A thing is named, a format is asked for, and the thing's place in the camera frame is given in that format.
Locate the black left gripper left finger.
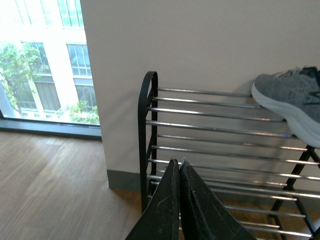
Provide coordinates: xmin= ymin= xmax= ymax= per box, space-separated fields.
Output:
xmin=126 ymin=159 xmax=180 ymax=240

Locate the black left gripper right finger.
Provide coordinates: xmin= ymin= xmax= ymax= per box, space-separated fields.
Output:
xmin=179 ymin=159 xmax=256 ymax=240

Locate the black metal shoe rack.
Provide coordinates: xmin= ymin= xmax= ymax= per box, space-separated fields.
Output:
xmin=137 ymin=71 xmax=320 ymax=240

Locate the grey knit sneaker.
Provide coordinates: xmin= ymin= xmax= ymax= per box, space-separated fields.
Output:
xmin=251 ymin=66 xmax=320 ymax=148

